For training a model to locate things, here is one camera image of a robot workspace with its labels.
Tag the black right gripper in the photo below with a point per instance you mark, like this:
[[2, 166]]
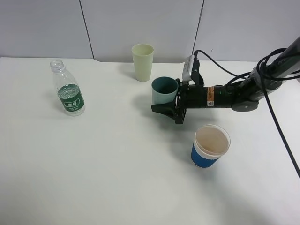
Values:
[[187, 97]]

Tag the teal blue plastic cup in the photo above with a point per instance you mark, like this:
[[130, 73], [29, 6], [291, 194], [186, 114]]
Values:
[[164, 90]]

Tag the clear green-label water bottle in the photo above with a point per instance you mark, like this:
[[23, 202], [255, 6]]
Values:
[[67, 89]]

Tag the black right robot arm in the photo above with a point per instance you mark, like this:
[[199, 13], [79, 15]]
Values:
[[241, 94]]

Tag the blue sleeved paper cup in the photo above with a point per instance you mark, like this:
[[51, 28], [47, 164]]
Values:
[[210, 143]]

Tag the pale yellow plastic cup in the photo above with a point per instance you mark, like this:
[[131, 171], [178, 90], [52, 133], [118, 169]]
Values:
[[142, 58]]

